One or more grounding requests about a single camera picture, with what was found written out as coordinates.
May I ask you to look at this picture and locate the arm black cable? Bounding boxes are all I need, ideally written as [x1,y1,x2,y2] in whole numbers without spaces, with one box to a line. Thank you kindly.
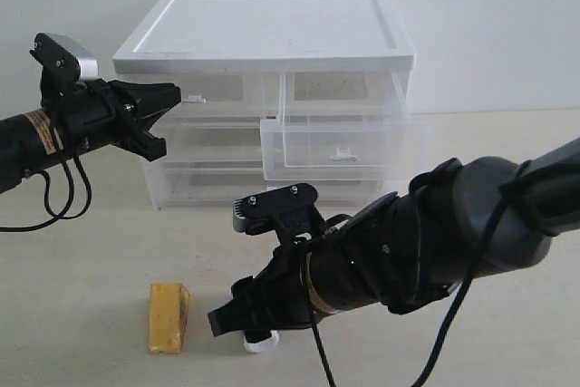
[294,160,536,387]
[0,87,93,233]

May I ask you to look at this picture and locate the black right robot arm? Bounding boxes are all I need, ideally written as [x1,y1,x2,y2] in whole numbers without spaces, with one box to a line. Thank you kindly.
[208,140,579,336]

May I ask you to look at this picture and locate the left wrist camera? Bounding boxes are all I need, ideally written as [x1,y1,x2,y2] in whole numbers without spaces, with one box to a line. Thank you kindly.
[30,33,99,100]

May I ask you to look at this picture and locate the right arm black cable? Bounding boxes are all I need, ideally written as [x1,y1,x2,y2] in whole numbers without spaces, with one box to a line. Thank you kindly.
[294,160,536,387]

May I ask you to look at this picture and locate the white plastic drawer cabinet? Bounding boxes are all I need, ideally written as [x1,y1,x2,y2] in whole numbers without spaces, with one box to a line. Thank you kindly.
[111,0,416,211]

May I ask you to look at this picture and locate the white pill bottle blue label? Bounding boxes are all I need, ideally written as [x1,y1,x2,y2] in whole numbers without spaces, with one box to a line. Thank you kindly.
[243,330,280,353]

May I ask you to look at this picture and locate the clear plastic container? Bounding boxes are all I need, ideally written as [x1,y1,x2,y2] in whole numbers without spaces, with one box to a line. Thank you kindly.
[143,163,401,209]
[152,123,263,164]

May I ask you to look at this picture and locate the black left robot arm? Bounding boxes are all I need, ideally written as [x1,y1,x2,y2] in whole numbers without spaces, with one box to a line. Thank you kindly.
[1,79,181,192]

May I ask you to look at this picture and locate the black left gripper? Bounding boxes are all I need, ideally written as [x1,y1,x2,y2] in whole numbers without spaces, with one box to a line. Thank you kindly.
[56,79,181,161]

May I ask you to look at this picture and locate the yellow cheese wedge sponge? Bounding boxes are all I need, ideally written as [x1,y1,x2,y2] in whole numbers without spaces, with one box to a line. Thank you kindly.
[148,283,190,355]

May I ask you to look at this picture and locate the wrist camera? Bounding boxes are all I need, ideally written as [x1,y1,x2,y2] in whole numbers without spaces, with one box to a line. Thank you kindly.
[30,33,99,100]
[233,183,324,245]

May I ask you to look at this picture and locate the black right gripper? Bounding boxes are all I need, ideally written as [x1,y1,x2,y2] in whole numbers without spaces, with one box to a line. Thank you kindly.
[208,247,311,337]

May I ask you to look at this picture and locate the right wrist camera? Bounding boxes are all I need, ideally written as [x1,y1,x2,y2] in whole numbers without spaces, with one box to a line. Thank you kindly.
[233,183,324,245]

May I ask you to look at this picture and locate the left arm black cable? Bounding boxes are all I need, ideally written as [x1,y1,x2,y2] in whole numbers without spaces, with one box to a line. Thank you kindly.
[0,87,93,233]

